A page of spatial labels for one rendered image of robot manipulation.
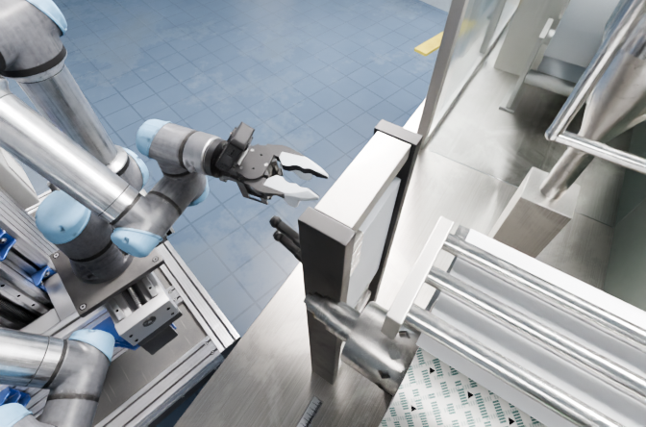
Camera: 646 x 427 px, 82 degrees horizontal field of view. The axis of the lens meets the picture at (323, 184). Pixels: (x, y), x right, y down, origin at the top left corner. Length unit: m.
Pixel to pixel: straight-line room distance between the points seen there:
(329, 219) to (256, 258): 1.65
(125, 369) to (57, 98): 1.11
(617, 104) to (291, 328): 0.69
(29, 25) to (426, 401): 0.77
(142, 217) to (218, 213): 1.44
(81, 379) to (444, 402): 0.61
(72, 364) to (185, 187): 0.34
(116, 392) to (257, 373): 0.92
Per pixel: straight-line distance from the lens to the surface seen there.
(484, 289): 0.32
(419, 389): 0.32
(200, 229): 2.13
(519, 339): 0.32
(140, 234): 0.74
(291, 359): 0.84
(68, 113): 0.90
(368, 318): 0.37
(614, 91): 0.63
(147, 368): 1.67
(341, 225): 0.32
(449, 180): 1.12
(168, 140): 0.72
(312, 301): 0.40
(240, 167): 0.64
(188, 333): 1.66
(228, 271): 1.96
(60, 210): 1.00
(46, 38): 0.83
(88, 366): 0.79
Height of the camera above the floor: 1.71
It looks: 51 degrees down
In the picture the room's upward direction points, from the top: straight up
